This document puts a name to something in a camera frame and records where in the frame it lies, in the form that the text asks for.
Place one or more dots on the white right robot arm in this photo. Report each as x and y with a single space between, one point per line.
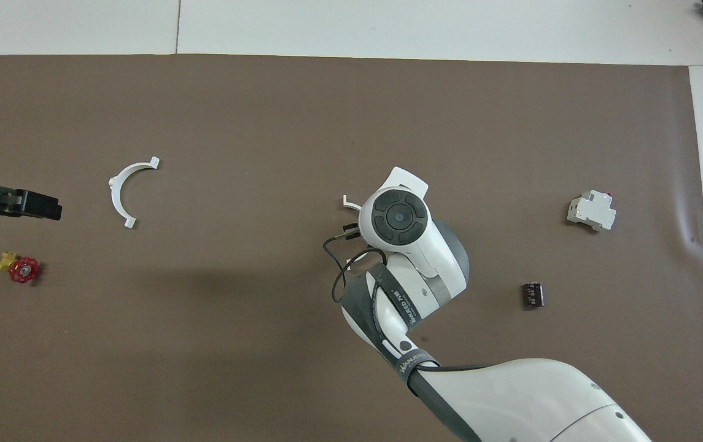
511 399

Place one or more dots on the white circuit breaker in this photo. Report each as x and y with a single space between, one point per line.
590 212

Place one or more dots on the black cylindrical capacitor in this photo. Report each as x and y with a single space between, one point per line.
534 295

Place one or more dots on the brown paper table mat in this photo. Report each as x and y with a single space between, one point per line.
204 344

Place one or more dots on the red and yellow valve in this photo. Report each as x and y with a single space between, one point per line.
23 270

